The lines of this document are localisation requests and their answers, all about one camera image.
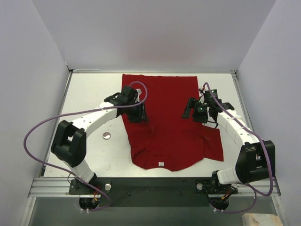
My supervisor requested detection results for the red t-shirt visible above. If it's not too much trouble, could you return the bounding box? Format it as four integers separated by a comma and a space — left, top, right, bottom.
122, 74, 224, 171

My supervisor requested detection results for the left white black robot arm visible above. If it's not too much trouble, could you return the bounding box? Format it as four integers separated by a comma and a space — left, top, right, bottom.
51, 85, 148, 194

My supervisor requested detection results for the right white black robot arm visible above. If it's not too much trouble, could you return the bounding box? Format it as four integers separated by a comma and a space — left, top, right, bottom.
182, 89, 276, 185

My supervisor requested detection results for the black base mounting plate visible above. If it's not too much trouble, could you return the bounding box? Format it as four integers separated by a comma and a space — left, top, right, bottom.
68, 178, 238, 210

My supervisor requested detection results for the beige cardboard box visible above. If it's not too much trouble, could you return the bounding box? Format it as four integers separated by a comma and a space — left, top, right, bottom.
242, 213, 283, 226

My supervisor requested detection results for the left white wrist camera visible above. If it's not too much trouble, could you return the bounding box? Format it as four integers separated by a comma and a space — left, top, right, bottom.
136, 89, 142, 96

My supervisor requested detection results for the aluminium frame rail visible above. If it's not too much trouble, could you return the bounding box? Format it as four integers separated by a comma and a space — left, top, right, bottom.
28, 178, 281, 197

